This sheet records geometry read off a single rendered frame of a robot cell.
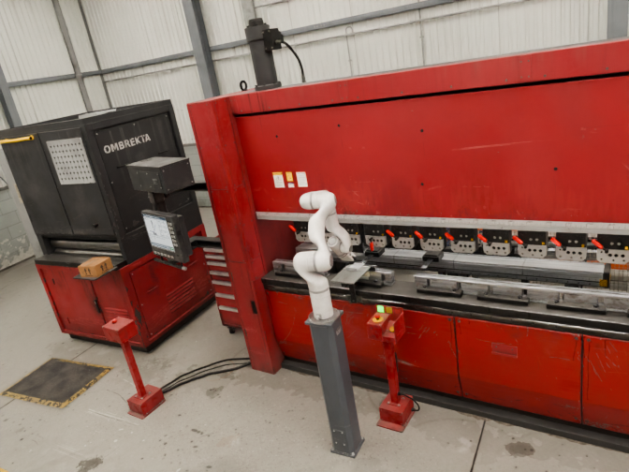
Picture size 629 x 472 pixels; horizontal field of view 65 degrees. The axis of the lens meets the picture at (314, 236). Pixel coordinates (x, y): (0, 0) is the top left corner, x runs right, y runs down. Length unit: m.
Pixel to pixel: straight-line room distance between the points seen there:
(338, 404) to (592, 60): 2.34
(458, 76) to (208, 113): 1.73
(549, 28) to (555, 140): 4.39
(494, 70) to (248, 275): 2.31
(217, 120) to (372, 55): 4.42
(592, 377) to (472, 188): 1.28
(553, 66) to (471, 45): 4.57
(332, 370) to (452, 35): 5.33
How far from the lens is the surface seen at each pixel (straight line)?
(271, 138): 3.64
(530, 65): 2.85
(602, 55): 2.82
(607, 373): 3.33
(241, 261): 3.96
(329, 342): 3.02
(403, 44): 7.59
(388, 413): 3.69
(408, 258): 3.72
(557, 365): 3.35
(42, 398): 5.30
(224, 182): 3.77
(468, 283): 3.34
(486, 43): 7.32
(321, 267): 2.82
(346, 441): 3.48
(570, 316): 3.17
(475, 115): 2.97
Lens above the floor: 2.48
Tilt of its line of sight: 20 degrees down
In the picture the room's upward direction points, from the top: 10 degrees counter-clockwise
